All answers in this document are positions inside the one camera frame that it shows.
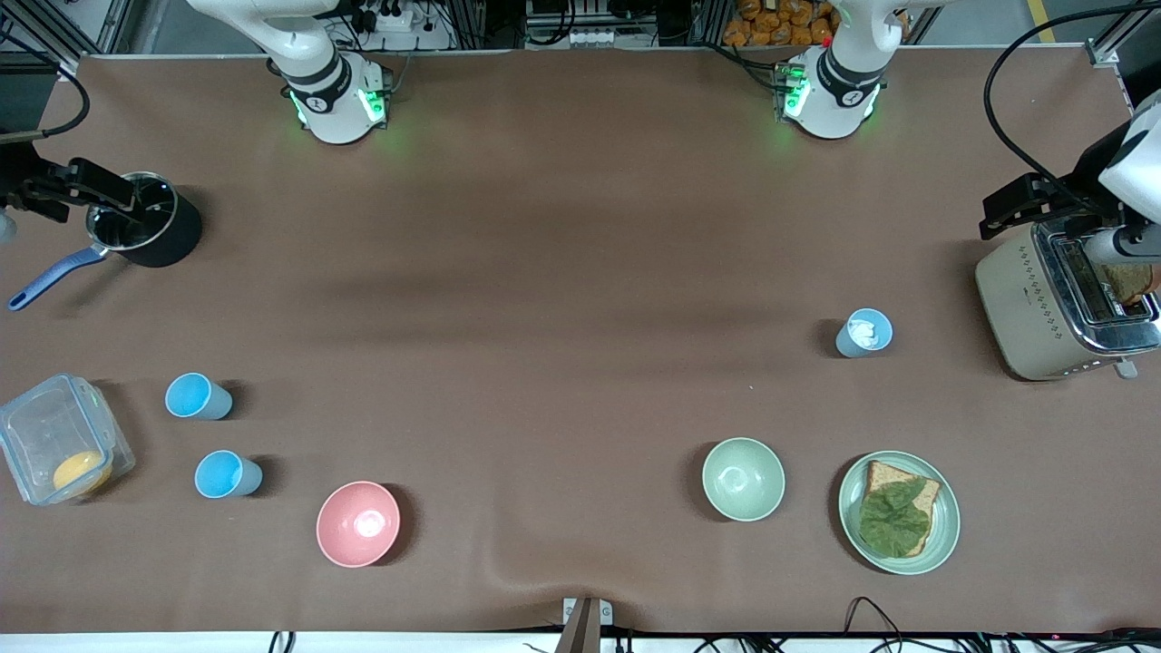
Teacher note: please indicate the brown table cloth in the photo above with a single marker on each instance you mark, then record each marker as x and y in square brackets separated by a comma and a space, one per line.
[580, 390]

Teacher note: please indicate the light blue plastic cup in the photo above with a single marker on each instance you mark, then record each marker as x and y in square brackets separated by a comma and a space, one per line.
[222, 474]
[848, 343]
[193, 396]

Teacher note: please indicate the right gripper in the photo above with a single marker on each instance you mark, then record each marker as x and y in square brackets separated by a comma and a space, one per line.
[16, 178]

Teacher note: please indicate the pale green bowl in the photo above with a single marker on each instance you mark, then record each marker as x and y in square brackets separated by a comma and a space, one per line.
[744, 479]

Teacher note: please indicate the pale green plate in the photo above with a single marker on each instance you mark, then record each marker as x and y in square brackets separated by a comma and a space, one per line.
[948, 517]

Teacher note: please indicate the white crumpled tissue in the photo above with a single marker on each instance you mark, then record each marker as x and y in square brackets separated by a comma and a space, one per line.
[866, 333]

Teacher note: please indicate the clear plastic food container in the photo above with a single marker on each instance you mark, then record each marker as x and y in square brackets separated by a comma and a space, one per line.
[45, 426]

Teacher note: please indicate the green lettuce leaf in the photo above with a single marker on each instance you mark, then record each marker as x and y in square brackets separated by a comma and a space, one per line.
[893, 521]

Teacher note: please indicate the brown bread slice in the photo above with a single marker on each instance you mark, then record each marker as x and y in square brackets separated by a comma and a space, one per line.
[884, 474]

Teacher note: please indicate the pink bowl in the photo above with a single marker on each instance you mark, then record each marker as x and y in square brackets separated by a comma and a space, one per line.
[358, 524]

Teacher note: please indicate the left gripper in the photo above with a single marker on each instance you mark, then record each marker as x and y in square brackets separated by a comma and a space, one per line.
[1085, 185]

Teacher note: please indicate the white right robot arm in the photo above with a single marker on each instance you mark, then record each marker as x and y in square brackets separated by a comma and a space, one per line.
[331, 100]

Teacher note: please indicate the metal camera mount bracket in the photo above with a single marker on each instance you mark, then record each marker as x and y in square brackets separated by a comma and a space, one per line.
[587, 626]

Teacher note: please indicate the orange round fruit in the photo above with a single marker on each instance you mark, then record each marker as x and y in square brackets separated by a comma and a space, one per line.
[80, 470]

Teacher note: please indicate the white power strip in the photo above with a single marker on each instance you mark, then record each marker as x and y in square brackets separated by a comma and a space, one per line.
[396, 18]
[594, 36]

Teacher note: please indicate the beige and chrome toaster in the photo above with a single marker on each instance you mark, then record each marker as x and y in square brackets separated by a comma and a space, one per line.
[1016, 308]

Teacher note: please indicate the bag of orange buns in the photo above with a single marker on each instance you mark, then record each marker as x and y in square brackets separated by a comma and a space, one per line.
[780, 23]

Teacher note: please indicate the brown toast slice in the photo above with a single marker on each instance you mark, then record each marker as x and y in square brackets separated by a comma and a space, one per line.
[1129, 283]

